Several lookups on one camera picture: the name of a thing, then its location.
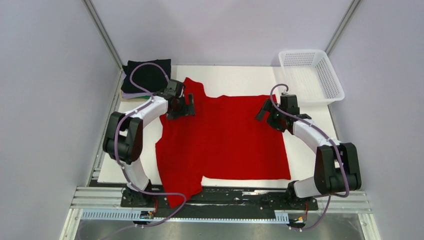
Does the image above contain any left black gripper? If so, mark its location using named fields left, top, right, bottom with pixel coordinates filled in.
left=167, top=93, right=196, bottom=121

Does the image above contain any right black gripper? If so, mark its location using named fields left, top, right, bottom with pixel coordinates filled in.
left=254, top=99, right=286, bottom=133

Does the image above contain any red t shirt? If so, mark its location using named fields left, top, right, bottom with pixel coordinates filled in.
left=155, top=78, right=291, bottom=208

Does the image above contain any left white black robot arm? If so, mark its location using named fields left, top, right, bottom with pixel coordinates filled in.
left=102, top=79, right=195, bottom=207

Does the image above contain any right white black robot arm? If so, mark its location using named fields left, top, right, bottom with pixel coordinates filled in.
left=255, top=94, right=362, bottom=209

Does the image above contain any folded green t shirt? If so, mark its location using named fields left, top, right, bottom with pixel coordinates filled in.
left=139, top=95, right=151, bottom=100

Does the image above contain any folded black t shirt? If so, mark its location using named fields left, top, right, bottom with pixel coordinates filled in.
left=121, top=58, right=172, bottom=94

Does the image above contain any white plastic basket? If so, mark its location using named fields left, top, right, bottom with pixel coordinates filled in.
left=278, top=49, right=345, bottom=106

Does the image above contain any folded lavender t shirt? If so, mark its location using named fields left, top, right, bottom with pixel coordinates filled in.
left=120, top=91, right=150, bottom=100

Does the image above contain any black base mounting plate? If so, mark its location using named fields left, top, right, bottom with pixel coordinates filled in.
left=120, top=185, right=318, bottom=219

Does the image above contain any white slotted cable duct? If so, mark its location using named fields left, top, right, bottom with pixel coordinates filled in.
left=80, top=209, right=290, bottom=224

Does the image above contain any aluminium frame rail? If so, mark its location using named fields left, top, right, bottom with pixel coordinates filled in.
left=70, top=187, right=373, bottom=214

